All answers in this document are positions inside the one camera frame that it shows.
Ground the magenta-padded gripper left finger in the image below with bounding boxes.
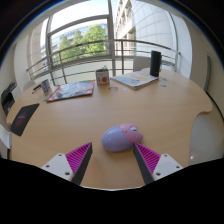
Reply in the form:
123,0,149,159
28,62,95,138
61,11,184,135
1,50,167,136
40,142,94,186

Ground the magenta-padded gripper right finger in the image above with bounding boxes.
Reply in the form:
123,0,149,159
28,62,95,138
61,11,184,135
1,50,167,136
133,142,184,186

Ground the lilac and pink computer mouse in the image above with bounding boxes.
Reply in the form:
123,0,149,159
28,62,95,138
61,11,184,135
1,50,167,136
100,123,144,153

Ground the black mouse pad red print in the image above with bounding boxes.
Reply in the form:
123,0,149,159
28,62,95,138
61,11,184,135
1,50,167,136
9,103,40,137

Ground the red magazine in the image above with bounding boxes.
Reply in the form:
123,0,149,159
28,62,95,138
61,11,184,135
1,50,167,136
46,79,96,103

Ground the black and white printer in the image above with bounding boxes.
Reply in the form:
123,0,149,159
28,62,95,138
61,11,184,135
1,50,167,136
0,82,17,116

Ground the white pen cup red dot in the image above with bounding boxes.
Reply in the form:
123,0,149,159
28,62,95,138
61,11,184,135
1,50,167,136
95,66,111,86

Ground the black upright speaker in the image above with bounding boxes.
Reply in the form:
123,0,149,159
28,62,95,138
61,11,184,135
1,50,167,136
149,50,163,78

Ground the metal balcony railing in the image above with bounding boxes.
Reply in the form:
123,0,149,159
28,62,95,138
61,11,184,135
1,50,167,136
26,38,181,86

